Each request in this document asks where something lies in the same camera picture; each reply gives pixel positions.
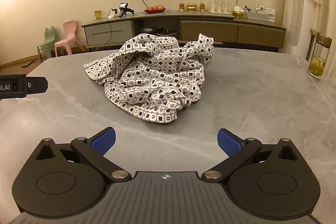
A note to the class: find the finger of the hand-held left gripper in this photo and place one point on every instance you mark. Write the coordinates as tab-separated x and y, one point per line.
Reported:
38	85

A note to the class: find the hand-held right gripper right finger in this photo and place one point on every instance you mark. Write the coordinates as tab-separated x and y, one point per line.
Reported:
229	141

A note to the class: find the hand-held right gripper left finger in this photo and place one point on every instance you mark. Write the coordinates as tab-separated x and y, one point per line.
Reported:
105	140

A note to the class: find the black white patterned shirt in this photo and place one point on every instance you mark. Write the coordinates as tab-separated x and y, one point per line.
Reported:
157	77

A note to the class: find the flat item on floor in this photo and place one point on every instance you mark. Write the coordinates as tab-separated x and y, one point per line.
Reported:
27	63

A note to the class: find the green plastic chair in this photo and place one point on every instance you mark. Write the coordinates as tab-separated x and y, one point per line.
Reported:
47	41

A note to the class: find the pink plastic chair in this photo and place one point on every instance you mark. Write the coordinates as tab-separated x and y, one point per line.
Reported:
68	40

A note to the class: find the yellow cup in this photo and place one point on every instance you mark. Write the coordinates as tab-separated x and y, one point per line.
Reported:
98	14

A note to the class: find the white power strip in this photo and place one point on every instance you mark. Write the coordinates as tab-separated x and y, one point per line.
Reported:
113	14

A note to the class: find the long low TV cabinet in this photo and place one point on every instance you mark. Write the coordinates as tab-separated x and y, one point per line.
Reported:
210	29

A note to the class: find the black handheld device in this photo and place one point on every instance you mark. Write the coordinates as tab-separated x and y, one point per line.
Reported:
122	7

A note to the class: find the glass bottle with tea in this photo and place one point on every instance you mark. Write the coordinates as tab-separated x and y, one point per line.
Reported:
319	61

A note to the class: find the gold tissue box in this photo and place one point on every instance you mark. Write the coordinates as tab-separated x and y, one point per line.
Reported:
238	13

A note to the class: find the white storage box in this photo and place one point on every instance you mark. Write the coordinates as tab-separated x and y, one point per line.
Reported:
253	15

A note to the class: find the white printed card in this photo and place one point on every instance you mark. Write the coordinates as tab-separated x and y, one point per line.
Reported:
271	14

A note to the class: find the white standing air conditioner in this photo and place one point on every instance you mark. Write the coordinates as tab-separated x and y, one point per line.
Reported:
300	27

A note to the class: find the set of clear glasses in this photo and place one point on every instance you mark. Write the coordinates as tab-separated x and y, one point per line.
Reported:
219	5

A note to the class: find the small gold cup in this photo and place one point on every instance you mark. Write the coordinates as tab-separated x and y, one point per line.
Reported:
181	6
202	6

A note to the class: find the gold bowl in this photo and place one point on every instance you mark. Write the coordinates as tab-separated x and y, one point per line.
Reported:
192	7

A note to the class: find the red plate of fruit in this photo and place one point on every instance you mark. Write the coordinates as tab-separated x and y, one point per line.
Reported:
155	9

